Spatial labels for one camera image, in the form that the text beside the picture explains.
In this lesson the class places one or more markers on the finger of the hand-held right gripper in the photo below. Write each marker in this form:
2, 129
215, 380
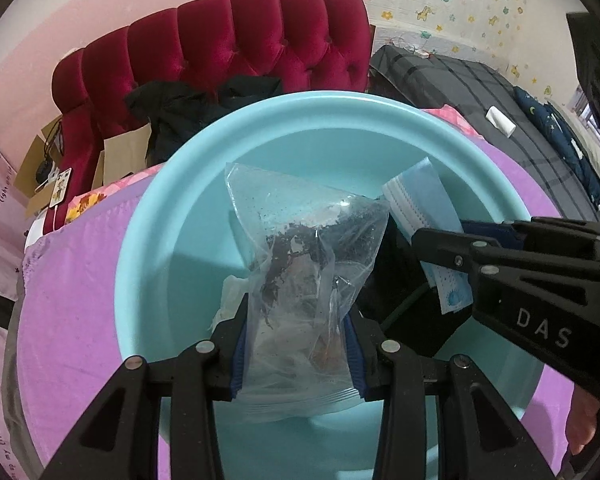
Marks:
445, 252
555, 235

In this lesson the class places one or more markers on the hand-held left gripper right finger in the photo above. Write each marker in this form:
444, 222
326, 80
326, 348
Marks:
354, 360

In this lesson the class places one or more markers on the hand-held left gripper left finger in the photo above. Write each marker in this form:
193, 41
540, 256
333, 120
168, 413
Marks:
239, 355

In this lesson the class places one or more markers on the blue face mask pack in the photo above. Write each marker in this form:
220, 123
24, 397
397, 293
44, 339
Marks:
420, 195

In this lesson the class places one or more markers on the teal plastic basin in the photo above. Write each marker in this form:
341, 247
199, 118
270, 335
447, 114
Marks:
190, 240

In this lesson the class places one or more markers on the clear plastic bag dark contents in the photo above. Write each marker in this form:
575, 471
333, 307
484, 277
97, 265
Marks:
300, 240

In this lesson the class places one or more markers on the person's right hand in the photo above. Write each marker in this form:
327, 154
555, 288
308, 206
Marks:
584, 420

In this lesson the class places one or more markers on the navy star blanket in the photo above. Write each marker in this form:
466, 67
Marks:
560, 135

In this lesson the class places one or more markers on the white roll on bed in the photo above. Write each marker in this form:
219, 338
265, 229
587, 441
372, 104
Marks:
500, 121

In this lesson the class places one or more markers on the window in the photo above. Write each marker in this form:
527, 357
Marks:
585, 107

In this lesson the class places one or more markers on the dark plaid bed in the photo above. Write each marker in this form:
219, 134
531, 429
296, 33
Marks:
455, 85

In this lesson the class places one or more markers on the purple quilted tablecloth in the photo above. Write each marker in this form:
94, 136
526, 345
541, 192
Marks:
70, 310

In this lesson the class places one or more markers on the white charger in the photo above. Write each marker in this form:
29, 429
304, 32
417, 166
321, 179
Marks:
420, 52

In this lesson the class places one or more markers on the small cardboard box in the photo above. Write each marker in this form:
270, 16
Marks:
125, 155

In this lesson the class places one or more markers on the picture card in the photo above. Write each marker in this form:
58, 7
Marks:
61, 186

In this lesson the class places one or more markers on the black cloth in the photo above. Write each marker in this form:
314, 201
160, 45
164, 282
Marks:
175, 110

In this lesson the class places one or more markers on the red tufted sofa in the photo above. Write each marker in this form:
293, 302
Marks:
260, 35

